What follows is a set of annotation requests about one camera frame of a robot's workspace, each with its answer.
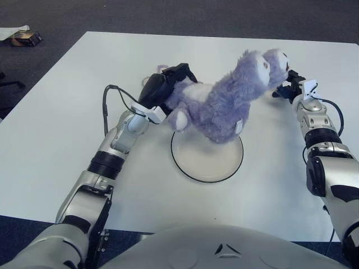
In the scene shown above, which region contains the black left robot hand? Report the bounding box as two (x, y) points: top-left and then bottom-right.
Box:
(138, 63), (199, 109)

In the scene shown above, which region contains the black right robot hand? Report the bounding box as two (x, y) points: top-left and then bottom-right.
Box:
(271, 69), (308, 103)

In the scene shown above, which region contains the purple plush bunny doll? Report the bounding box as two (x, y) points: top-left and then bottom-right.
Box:
(141, 48), (291, 144)

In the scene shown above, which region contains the white plate with black rim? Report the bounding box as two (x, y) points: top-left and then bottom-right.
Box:
(170, 130), (244, 184)

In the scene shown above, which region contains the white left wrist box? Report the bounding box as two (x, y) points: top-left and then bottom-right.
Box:
(131, 102), (166, 124)

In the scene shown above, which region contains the black cardboard box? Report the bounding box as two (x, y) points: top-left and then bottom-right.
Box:
(8, 31), (42, 47)

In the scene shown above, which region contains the black office chair base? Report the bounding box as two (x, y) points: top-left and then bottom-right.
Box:
(0, 72), (25, 89)

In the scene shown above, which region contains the grey robot torso shell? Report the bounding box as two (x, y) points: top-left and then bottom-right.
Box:
(103, 224), (351, 269)

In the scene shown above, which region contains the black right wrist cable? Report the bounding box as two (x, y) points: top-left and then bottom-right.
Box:
(316, 96), (345, 138)

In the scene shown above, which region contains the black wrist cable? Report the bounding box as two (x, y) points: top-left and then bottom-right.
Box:
(102, 84), (141, 135)
(316, 96), (345, 138)

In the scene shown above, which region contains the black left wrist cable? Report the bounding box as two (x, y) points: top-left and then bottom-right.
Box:
(102, 84), (141, 135)

